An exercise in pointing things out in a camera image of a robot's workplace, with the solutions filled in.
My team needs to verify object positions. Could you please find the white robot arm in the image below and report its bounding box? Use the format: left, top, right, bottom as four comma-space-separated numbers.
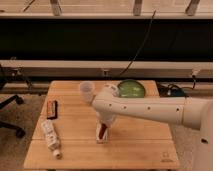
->
92, 84, 213, 171

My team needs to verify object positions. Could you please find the black hanging cable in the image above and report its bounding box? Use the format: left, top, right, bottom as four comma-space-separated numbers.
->
118, 9, 157, 78

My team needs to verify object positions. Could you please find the white lying bottle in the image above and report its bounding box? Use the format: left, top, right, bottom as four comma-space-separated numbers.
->
41, 120, 62, 159

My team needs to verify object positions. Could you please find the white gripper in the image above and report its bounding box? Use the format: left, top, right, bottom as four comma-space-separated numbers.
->
96, 112, 116, 143

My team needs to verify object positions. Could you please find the green bowl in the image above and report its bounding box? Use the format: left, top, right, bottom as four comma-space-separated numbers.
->
118, 79, 146, 98

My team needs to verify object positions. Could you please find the clear plastic cup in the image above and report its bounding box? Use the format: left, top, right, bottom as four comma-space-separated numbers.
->
79, 81, 95, 104

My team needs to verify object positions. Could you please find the black office chair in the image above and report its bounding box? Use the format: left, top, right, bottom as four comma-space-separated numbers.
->
0, 63, 27, 139

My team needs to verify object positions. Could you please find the blue and black device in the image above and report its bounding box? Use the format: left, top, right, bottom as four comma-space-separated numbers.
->
168, 89, 187, 97

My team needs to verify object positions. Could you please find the black floor cable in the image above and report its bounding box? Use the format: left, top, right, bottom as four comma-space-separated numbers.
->
156, 73, 198, 98

